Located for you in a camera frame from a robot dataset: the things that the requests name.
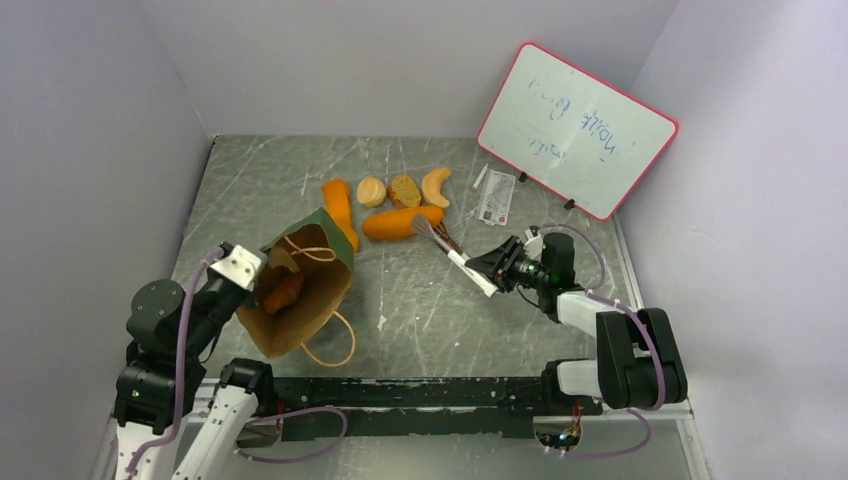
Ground orange fake baguette loaf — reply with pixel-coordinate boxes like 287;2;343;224
361;206;445;241

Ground tan fake croissant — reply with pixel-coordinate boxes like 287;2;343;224
421;167;452;209

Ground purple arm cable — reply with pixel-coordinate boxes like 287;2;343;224
123;247;348;480
523;221;668;460

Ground white pink marker pen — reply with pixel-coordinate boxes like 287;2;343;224
471;163;489;191

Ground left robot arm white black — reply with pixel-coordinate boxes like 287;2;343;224
113;274;281;479

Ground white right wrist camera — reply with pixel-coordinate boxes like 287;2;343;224
524;225;543;260

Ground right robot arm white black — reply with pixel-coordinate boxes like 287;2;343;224
463;232;688;414

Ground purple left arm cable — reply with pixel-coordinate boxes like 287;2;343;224
123;247;348;480

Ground pink framed whiteboard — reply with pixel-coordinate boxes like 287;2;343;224
477;43;679;220

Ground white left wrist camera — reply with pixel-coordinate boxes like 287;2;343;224
210;242;268;292

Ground silver metal tongs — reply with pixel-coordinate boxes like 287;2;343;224
410;214;498;298

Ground orange fake bread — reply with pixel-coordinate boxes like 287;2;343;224
321;179;360;253

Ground round tan fake bun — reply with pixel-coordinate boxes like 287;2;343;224
356;176;387;208

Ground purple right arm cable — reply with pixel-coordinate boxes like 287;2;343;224
523;221;668;460

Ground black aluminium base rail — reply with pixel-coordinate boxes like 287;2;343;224
108;374;690;443

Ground white ruler package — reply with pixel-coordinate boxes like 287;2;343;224
476;170;517;226

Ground green paper bag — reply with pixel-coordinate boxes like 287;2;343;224
237;208;357;368

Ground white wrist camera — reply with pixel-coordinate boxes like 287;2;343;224
210;242;268;292
524;225;543;260

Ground aluminium side rail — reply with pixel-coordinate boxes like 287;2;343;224
611;215;645;308

